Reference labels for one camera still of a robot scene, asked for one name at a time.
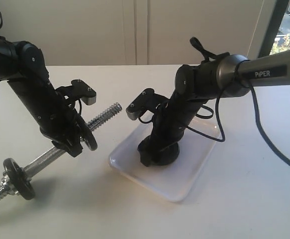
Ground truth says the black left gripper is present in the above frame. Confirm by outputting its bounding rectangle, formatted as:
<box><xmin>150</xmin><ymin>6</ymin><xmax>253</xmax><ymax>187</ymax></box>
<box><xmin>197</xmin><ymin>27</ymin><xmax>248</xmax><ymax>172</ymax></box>
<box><xmin>39</xmin><ymin>109</ymin><xmax>85</xmax><ymax>157</ymax></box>

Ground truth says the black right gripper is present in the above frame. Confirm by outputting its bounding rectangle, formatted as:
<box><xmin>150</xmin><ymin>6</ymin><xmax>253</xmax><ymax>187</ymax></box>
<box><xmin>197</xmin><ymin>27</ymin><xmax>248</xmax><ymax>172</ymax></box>
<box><xmin>138</xmin><ymin>100</ymin><xmax>197</xmax><ymax>166</ymax></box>

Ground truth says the black weight plate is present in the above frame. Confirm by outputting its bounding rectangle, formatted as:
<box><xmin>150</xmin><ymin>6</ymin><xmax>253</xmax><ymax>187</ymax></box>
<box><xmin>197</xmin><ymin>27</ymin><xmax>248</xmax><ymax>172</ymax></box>
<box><xmin>150</xmin><ymin>142</ymin><xmax>180</xmax><ymax>166</ymax></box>

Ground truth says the chrome threaded dumbbell bar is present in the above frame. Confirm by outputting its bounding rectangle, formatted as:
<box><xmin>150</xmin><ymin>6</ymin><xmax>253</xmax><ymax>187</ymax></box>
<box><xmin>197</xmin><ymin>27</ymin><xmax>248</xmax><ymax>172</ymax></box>
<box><xmin>0</xmin><ymin>102</ymin><xmax>122</xmax><ymax>201</ymax></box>

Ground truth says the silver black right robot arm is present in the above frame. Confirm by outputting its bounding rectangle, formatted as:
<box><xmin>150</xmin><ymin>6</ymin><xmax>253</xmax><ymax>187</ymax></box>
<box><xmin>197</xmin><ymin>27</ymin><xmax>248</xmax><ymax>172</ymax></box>
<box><xmin>130</xmin><ymin>50</ymin><xmax>290</xmax><ymax>167</ymax></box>

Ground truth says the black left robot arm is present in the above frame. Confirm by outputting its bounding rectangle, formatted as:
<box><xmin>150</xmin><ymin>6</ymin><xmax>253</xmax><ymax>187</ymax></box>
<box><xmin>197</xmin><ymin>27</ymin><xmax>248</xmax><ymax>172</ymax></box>
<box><xmin>0</xmin><ymin>39</ymin><xmax>83</xmax><ymax>157</ymax></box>

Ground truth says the black plate far end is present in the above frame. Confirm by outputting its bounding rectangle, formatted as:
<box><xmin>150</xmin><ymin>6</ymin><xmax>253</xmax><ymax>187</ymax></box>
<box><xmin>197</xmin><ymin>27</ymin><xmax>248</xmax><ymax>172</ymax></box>
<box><xmin>77</xmin><ymin>115</ymin><xmax>98</xmax><ymax>151</ymax></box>

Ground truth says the white plastic tray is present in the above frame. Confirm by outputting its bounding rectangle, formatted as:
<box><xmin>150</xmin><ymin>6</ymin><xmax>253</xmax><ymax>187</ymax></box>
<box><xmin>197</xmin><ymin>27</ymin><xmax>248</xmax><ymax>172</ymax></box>
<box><xmin>109</xmin><ymin>123</ymin><xmax>216</xmax><ymax>202</ymax></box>

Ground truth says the black plate near collar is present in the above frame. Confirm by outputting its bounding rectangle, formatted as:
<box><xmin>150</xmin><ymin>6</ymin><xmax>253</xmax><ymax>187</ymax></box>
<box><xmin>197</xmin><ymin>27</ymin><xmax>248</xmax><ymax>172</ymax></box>
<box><xmin>3</xmin><ymin>158</ymin><xmax>35</xmax><ymax>200</ymax></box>

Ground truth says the chrome star collar nut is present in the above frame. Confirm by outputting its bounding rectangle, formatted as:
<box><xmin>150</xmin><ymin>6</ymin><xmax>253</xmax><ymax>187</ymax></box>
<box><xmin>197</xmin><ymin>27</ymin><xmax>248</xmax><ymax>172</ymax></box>
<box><xmin>1</xmin><ymin>177</ymin><xmax>18</xmax><ymax>195</ymax></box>

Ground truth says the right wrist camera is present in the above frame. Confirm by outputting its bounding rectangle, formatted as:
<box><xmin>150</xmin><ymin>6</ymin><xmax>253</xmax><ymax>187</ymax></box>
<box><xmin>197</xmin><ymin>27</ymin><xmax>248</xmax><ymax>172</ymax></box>
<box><xmin>126</xmin><ymin>88</ymin><xmax>168</xmax><ymax>120</ymax></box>

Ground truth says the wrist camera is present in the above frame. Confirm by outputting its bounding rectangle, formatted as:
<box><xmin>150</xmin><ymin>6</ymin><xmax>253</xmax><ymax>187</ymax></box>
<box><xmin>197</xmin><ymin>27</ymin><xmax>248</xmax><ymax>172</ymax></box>
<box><xmin>56</xmin><ymin>79</ymin><xmax>97</xmax><ymax>106</ymax></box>
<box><xmin>126</xmin><ymin>88</ymin><xmax>168</xmax><ymax>120</ymax></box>

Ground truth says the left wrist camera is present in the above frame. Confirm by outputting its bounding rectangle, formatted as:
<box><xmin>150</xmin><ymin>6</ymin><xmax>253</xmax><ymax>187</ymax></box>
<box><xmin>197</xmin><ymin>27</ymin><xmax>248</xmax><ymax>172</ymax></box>
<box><xmin>56</xmin><ymin>79</ymin><xmax>97</xmax><ymax>106</ymax></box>

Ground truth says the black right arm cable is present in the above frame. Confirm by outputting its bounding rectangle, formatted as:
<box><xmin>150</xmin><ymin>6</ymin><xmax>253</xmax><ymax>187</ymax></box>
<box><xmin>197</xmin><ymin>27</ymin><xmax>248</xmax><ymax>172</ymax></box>
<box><xmin>137</xmin><ymin>37</ymin><xmax>290</xmax><ymax>176</ymax></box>

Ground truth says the dark window frame post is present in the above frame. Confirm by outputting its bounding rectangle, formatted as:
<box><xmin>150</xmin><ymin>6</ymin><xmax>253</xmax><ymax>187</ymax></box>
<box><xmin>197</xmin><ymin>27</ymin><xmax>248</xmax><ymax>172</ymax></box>
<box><xmin>257</xmin><ymin>0</ymin><xmax>289</xmax><ymax>58</ymax></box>

